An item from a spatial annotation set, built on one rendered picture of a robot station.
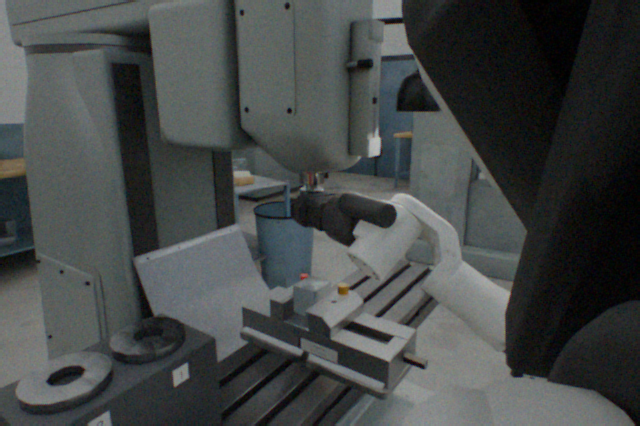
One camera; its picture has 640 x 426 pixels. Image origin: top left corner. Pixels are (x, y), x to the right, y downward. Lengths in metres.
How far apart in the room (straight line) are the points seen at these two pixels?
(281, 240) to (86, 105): 2.20
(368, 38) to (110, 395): 0.58
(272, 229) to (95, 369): 2.52
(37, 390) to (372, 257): 0.41
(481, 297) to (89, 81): 0.82
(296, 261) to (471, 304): 2.59
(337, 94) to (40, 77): 0.67
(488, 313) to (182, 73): 0.63
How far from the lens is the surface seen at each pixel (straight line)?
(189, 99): 0.82
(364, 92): 0.70
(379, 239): 0.58
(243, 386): 0.82
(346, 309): 0.84
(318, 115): 0.67
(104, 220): 1.00
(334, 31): 0.69
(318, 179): 0.77
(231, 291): 1.11
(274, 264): 3.13
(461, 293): 0.58
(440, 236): 0.59
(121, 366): 0.58
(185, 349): 0.59
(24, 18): 1.35
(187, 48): 0.82
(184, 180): 1.05
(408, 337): 0.82
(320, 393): 0.79
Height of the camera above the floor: 1.43
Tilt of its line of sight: 15 degrees down
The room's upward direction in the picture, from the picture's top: straight up
